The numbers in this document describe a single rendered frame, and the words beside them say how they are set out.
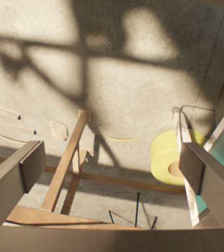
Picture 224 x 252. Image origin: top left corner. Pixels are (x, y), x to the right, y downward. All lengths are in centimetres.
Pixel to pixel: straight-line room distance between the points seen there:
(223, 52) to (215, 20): 17
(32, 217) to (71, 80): 79
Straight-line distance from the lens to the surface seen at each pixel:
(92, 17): 106
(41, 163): 17
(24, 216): 90
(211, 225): 78
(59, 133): 149
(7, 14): 124
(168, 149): 124
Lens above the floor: 102
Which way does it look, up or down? 49 degrees down
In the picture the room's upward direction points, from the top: 169 degrees counter-clockwise
